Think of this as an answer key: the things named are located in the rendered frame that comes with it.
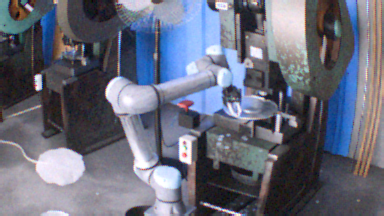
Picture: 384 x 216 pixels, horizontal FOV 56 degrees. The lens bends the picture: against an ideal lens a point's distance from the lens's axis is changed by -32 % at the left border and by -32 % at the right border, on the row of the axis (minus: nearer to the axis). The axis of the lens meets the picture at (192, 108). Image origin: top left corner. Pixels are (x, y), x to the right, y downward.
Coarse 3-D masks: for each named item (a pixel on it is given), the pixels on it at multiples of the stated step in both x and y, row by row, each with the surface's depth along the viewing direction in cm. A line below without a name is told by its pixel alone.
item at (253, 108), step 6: (246, 96) 265; (252, 96) 265; (246, 102) 257; (252, 102) 258; (258, 102) 258; (264, 102) 259; (270, 102) 259; (234, 108) 251; (246, 108) 249; (252, 108) 249; (258, 108) 249; (264, 108) 251; (270, 108) 251; (276, 108) 251; (246, 114) 244; (252, 114) 244; (258, 114) 244; (264, 114) 244
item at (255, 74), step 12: (252, 36) 242; (264, 36) 237; (252, 48) 245; (264, 48) 240; (252, 60) 247; (264, 60) 242; (252, 72) 246; (264, 72) 245; (276, 72) 251; (252, 84) 249; (264, 84) 247
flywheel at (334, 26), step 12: (324, 0) 220; (336, 0) 228; (324, 12) 211; (336, 12) 234; (324, 24) 208; (336, 24) 206; (324, 36) 212; (336, 36) 210; (324, 48) 213; (336, 48) 239; (324, 60) 229; (336, 60) 237
